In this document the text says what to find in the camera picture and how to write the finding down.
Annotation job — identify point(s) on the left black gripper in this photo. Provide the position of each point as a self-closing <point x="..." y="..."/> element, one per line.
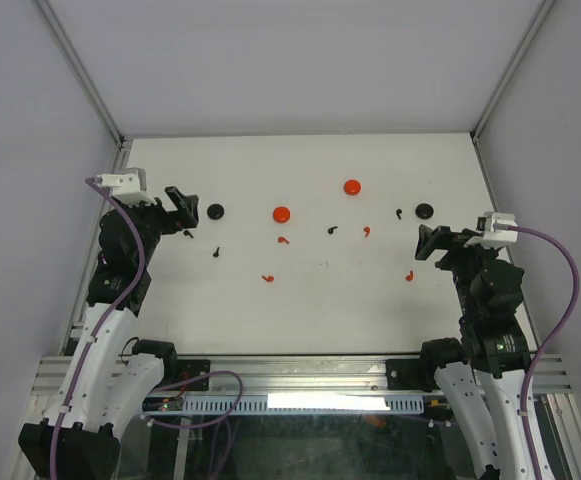
<point x="185" y="204"/>

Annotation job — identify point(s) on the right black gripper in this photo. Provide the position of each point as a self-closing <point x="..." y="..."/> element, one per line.
<point x="454" y="241"/>

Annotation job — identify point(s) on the black earbud charging case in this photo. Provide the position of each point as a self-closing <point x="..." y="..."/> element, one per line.
<point x="215" y="211"/>

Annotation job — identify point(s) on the red charging case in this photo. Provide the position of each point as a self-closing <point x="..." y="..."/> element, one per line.
<point x="281" y="214"/>
<point x="352" y="187"/>

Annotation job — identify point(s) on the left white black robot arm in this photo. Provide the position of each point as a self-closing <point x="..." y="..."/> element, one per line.
<point x="79" y="435"/>

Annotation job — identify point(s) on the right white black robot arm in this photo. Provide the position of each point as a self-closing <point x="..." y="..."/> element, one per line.
<point x="485" y="373"/>

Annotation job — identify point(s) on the small green circuit board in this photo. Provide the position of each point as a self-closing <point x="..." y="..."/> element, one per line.
<point x="162" y="404"/>

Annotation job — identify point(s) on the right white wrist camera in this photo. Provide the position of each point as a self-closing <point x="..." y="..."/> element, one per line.
<point x="496" y="230"/>

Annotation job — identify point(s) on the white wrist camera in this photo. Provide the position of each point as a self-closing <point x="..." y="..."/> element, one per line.
<point x="496" y="230"/>
<point x="128" y="187"/>

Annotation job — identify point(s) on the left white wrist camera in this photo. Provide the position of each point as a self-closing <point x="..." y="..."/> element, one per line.
<point x="128" y="187"/>

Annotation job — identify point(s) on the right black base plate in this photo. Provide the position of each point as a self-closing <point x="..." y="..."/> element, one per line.
<point x="405" y="374"/>

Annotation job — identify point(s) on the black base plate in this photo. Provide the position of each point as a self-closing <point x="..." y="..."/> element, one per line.
<point x="405" y="374"/>
<point x="189" y="368"/>

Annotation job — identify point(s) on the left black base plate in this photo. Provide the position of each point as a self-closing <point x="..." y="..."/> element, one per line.
<point x="189" y="368"/>

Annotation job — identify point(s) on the aluminium mounting rail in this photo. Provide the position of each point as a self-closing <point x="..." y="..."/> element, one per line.
<point x="335" y="374"/>

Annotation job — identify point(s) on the grey slotted cable duct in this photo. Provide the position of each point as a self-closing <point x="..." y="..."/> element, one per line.
<point x="300" y="404"/>

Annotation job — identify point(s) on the left aluminium frame post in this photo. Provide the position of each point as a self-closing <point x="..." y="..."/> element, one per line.
<point x="78" y="69"/>

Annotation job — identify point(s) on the aluminium frame post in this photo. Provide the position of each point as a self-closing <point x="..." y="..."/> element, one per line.
<point x="78" y="69"/>
<point x="535" y="24"/>

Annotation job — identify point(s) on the right aluminium frame post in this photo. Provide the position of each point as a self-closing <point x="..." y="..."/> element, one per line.
<point x="535" y="24"/>

